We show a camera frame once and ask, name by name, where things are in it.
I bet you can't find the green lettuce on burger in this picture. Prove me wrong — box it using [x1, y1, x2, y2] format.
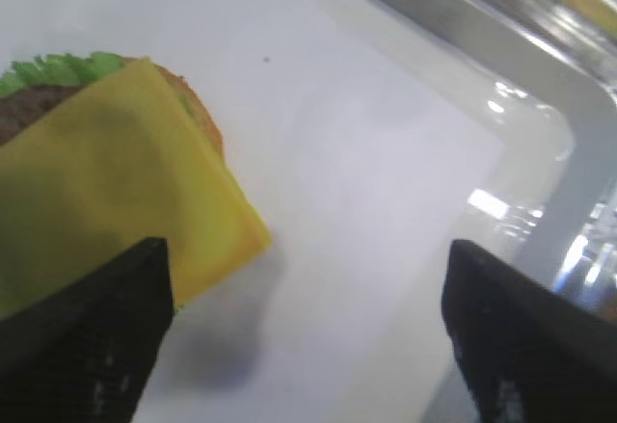
[1, 52, 125, 98]

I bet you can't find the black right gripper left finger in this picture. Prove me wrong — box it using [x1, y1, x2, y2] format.
[1, 238, 173, 422]

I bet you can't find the brown patty on burger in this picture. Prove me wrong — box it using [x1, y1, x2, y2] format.
[1, 85, 84, 145]

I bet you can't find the yellow cheese slice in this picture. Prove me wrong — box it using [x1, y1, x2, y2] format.
[1, 57, 271, 316]

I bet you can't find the bottom bun on tray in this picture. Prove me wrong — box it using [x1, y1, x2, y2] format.
[122, 55, 227, 160]

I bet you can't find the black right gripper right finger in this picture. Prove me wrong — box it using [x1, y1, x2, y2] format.
[442, 239, 616, 422]

